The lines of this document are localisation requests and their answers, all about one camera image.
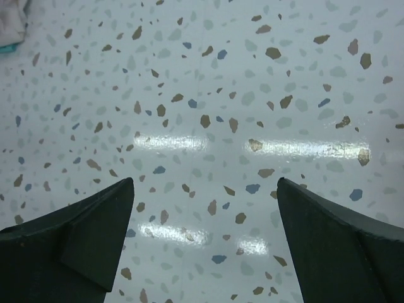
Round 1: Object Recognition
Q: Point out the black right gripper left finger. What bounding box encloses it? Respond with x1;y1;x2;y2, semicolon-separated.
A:
1;177;134;302

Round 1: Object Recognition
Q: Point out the teal folded t-shirt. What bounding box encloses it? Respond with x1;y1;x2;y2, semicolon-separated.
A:
0;44;17;54

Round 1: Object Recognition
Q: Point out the white folded t-shirt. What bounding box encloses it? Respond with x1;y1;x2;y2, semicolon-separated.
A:
0;0;28;47

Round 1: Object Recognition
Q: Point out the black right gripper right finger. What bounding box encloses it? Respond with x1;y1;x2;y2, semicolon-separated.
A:
277;177;403;303

